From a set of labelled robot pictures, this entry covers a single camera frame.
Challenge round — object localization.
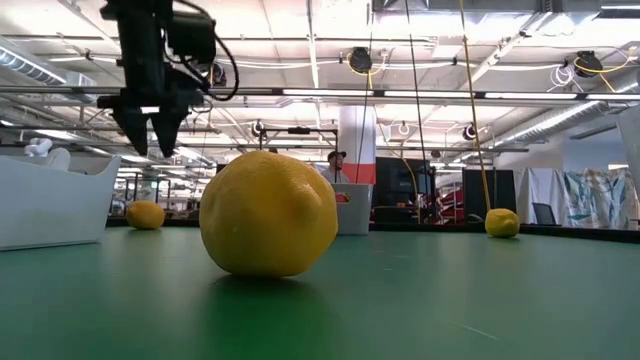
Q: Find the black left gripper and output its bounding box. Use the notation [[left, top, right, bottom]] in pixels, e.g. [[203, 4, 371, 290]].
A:
[[97, 62, 206, 159]]

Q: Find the yellow plastic lemon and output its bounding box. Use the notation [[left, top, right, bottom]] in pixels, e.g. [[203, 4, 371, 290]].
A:
[[125, 199, 167, 232], [484, 207, 522, 239], [198, 149, 340, 279]]

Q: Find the white plastic basket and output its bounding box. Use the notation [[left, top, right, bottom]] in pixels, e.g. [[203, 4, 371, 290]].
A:
[[0, 153, 123, 252]]

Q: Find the overhead LED light bar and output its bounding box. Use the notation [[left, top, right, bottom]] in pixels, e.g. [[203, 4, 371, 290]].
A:
[[0, 84, 640, 102]]

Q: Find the person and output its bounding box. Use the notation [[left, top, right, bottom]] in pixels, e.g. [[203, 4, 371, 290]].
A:
[[319, 149, 352, 185]]

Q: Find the white and orange column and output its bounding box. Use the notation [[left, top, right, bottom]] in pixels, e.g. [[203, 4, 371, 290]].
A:
[[338, 103, 378, 185]]

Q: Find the grey plastic basket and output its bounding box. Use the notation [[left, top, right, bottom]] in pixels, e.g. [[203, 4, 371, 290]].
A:
[[330, 182, 375, 237]]

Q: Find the black partition panel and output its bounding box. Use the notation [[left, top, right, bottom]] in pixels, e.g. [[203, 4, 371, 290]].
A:
[[461, 168, 518, 224], [374, 156, 437, 224]]

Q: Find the green felt mat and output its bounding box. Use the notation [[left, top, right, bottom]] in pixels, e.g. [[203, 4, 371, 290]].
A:
[[0, 225, 640, 360]]

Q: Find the black office chair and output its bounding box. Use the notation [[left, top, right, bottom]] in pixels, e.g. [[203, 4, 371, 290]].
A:
[[530, 201, 558, 227]]

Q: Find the patterned curtain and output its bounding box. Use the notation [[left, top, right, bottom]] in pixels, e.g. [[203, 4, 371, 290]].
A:
[[514, 167, 640, 231]]

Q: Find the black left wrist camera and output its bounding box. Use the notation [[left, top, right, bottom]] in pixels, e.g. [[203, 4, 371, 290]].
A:
[[167, 9, 217, 66]]

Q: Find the silver ventilation duct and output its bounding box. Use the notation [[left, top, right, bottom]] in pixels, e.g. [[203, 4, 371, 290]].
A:
[[0, 47, 96, 104], [492, 69, 640, 149]]

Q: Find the black background rig frame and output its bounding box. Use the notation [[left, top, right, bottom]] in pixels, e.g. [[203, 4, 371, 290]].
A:
[[257, 126, 340, 151]]

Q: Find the black ceiling cable reel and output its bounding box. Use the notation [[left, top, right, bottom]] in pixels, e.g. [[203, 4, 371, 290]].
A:
[[574, 49, 604, 79], [347, 46, 374, 75]]

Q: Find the long black cable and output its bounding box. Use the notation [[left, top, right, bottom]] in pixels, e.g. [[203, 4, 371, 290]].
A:
[[403, 0, 427, 224]]

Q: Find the long yellow cable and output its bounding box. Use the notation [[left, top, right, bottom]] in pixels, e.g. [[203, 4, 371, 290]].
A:
[[458, 0, 494, 214]]

